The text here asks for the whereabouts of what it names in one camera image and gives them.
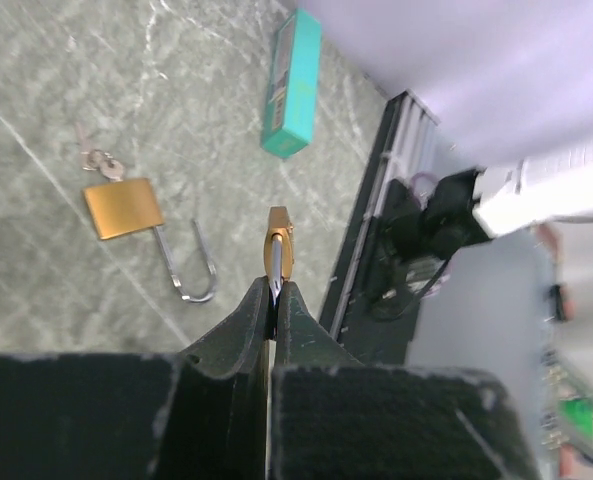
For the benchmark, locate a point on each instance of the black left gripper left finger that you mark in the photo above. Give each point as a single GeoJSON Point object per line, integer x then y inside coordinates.
{"type": "Point", "coordinates": [221, 399]}

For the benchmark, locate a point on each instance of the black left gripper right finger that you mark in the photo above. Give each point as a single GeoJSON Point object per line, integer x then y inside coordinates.
{"type": "Point", "coordinates": [318, 403]}

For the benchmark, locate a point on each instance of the small brass padlock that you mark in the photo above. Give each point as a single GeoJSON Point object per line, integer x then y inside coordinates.
{"type": "Point", "coordinates": [278, 250]}

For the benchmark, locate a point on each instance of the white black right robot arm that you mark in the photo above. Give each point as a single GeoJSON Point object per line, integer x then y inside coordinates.
{"type": "Point", "coordinates": [478, 205]}

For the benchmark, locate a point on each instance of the teal rectangular box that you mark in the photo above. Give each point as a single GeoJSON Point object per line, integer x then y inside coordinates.
{"type": "Point", "coordinates": [290, 105]}

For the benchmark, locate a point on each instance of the large open brass padlock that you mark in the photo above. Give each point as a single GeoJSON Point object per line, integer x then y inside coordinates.
{"type": "Point", "coordinates": [129, 206]}

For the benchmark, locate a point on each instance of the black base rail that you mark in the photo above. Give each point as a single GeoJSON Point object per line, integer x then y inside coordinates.
{"type": "Point", "coordinates": [378, 306]}

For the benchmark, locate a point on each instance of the aluminium table frame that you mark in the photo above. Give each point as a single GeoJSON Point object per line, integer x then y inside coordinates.
{"type": "Point", "coordinates": [408, 148]}

